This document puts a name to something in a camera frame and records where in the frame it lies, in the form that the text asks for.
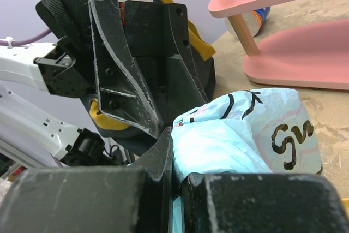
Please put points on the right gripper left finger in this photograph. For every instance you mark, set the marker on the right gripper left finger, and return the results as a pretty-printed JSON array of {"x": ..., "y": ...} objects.
[{"x": 136, "y": 198}]

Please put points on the pink three-tier shelf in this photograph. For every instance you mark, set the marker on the pink three-tier shelf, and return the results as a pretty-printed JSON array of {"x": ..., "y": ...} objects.
[{"x": 311, "y": 56}]

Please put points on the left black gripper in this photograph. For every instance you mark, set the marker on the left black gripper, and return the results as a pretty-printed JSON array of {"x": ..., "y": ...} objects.
[{"x": 128, "y": 65}]

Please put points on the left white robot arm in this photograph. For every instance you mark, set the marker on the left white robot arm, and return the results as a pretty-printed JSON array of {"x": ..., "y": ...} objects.
[{"x": 65, "y": 69}]

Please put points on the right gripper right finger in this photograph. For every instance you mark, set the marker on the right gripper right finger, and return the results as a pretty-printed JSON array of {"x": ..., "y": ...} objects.
[{"x": 261, "y": 203}]

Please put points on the yellow tray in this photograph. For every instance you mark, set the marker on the yellow tray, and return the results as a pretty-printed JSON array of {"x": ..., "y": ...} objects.
[{"x": 345, "y": 206}]

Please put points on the blue plastic bag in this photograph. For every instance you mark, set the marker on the blue plastic bag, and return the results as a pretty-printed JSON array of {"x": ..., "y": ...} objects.
[{"x": 258, "y": 131}]

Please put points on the blue white can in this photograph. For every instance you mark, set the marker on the blue white can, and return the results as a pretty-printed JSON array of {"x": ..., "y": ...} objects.
[{"x": 255, "y": 19}]

